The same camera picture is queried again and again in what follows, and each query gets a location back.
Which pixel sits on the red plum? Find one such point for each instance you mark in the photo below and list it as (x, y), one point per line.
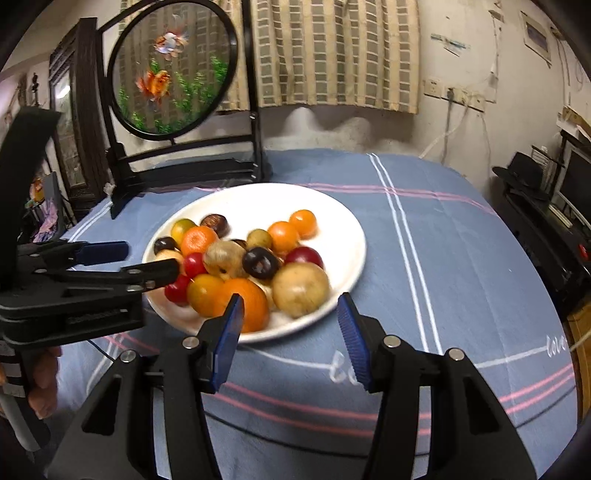
(304, 254)

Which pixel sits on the black hat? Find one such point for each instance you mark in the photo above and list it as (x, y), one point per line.
(521, 173)

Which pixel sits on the medium mandarin orange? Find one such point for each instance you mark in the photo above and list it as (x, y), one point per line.
(198, 240)

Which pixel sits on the dark brown chestnut fruit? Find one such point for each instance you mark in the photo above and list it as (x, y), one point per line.
(215, 224)

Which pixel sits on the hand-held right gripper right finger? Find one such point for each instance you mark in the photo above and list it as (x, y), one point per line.
(353, 341)

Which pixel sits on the computer monitor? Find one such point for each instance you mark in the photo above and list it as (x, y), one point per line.
(577, 184)

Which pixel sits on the small framed wall picture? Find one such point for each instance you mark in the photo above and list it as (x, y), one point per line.
(536, 37)

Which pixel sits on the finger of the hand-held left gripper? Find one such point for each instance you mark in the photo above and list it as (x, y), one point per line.
(104, 251)
(157, 272)

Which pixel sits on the red tomato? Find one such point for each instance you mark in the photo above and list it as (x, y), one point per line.
(178, 290)
(195, 264)

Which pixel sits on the white oval plate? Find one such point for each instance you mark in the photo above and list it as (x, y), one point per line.
(341, 230)

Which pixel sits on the black desk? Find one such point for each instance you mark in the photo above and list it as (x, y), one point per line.
(545, 240)

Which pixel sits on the white socket strip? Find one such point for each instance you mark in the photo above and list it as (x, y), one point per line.
(466, 99)

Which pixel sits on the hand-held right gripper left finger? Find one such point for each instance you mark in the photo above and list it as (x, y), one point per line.
(226, 346)

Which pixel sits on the person's left hand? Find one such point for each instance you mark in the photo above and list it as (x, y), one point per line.
(44, 383)

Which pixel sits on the pile of colourful clothes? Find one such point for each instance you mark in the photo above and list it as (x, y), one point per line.
(46, 228)

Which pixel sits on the large brown potato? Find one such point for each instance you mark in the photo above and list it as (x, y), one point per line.
(300, 288)

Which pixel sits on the round fish screen black stand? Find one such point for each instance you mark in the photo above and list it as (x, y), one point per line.
(171, 69)

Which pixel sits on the small tangerine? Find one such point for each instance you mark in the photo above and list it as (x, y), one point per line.
(302, 221)
(283, 236)

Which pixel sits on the white wall socket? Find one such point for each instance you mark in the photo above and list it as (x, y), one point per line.
(434, 87)

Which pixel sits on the small yellow round fruit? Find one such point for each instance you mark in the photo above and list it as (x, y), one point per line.
(258, 239)

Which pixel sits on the blue striped tablecloth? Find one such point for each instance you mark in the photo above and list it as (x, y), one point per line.
(438, 277)

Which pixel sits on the beige checked curtain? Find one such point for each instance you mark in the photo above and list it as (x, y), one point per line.
(323, 55)

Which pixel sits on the beige potato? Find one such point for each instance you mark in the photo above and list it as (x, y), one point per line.
(171, 255)

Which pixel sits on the yellow persimmon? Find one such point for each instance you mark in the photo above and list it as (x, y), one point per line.
(205, 294)
(182, 228)

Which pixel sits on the large mandarin orange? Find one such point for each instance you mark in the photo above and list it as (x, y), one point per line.
(254, 300)

